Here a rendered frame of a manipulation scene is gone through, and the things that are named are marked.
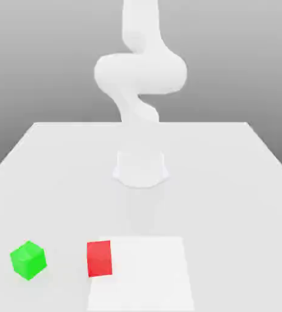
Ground small red cube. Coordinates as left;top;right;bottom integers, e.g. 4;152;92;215
86;239;113;278

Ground small green cube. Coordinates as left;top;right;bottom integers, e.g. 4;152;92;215
9;240;48;282

